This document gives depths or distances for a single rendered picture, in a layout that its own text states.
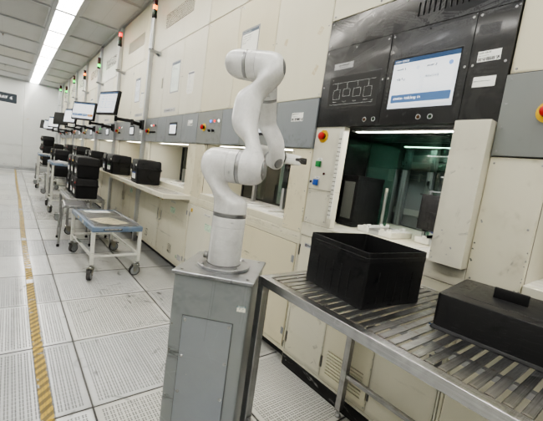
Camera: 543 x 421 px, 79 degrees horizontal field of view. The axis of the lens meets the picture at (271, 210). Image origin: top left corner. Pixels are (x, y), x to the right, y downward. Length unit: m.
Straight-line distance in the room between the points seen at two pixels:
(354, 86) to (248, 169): 0.86
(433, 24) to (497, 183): 0.70
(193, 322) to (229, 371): 0.21
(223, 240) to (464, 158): 0.90
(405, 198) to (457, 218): 1.21
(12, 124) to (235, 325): 13.67
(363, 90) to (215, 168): 0.90
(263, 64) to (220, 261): 0.70
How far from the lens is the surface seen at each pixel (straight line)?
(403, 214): 2.53
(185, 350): 1.25
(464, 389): 0.81
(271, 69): 1.25
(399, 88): 1.63
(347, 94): 1.81
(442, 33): 1.63
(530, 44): 1.49
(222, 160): 1.14
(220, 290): 1.13
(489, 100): 1.45
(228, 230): 1.15
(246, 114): 1.20
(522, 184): 1.37
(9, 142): 14.48
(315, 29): 2.14
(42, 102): 14.56
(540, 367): 1.03
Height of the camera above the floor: 1.12
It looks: 7 degrees down
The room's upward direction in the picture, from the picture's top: 8 degrees clockwise
